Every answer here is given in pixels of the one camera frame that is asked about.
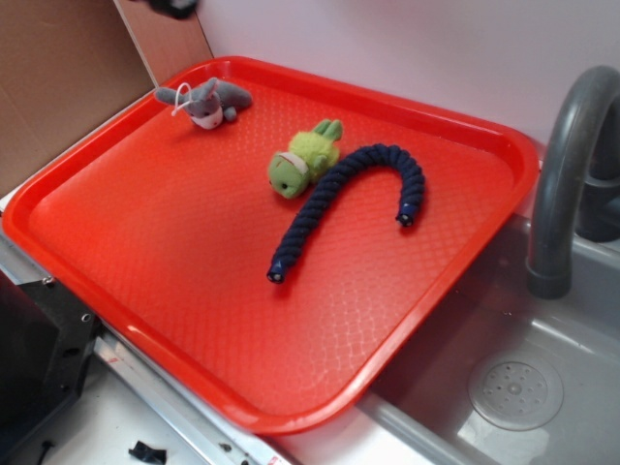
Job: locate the silver metal rail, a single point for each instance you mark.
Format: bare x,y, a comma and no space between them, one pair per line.
127,401

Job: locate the black tape scrap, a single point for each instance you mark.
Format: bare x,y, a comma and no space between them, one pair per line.
146,454

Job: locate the black metal mount block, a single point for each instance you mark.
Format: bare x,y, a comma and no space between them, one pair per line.
47,339

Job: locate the green plush turtle toy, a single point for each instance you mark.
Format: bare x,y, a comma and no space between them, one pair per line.
309,156

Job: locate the grey plush donkey toy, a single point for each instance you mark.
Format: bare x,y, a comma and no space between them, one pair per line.
209,104

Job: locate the round grey sink drain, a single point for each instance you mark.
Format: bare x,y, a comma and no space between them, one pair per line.
515,391

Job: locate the brown cardboard panel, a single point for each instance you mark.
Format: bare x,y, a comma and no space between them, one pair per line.
69,66

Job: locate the red plastic tray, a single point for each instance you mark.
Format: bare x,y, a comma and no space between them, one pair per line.
166,231

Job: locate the grey plastic faucet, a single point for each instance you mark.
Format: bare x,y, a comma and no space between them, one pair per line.
578,189

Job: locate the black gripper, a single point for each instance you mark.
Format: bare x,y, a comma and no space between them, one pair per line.
176,9

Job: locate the grey plastic sink basin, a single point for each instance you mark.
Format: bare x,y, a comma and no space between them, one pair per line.
419,412

